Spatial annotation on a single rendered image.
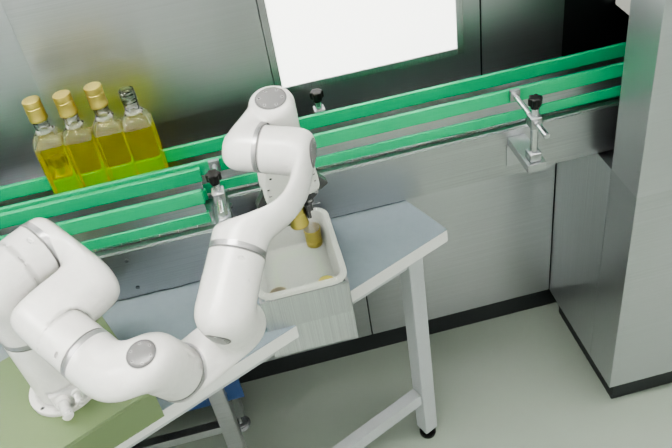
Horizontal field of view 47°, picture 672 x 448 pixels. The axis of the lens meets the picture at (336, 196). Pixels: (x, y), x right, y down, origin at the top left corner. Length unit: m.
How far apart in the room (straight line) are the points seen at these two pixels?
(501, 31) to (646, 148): 0.42
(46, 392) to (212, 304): 0.42
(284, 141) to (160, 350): 0.35
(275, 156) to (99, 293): 0.33
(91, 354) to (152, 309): 0.51
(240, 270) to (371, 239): 0.60
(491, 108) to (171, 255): 0.73
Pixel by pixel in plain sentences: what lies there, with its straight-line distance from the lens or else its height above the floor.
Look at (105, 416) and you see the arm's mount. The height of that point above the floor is 0.82.
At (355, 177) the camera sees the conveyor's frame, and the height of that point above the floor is 0.85.
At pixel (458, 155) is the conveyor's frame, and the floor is 0.84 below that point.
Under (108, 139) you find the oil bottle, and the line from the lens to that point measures 1.57.
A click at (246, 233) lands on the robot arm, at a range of 1.10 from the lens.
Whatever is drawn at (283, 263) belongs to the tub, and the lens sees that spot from 1.59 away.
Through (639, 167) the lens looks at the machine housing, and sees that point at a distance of 1.70.
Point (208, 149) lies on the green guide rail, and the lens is 1.66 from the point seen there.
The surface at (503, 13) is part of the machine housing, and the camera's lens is 1.81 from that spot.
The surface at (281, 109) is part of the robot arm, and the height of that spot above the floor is 1.22.
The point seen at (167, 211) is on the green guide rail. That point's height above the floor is 0.94.
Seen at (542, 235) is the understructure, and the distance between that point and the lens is 2.25.
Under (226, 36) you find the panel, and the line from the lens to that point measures 1.63.
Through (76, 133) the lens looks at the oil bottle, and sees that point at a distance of 1.57.
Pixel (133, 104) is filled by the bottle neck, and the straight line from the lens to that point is 1.54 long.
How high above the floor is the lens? 1.85
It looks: 39 degrees down
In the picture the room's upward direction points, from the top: 10 degrees counter-clockwise
